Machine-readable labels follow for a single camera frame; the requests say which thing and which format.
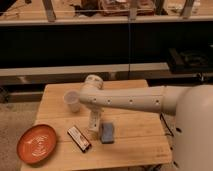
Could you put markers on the red chocolate bar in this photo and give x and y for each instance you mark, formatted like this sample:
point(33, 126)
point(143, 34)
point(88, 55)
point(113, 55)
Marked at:
point(81, 141)

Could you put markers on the black box on shelf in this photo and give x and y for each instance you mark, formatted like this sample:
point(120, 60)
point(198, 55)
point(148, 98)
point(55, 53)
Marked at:
point(190, 61)

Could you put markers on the blue sponge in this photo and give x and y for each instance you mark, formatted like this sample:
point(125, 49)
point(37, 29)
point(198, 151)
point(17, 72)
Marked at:
point(107, 135)

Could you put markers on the orange ceramic bowl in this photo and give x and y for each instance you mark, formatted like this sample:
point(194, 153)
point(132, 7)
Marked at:
point(36, 144)

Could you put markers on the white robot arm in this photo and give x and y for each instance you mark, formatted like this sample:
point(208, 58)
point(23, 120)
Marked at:
point(192, 107)

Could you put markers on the metal shelf rack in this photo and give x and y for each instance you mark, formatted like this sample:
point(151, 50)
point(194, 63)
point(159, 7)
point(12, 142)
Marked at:
point(44, 41)

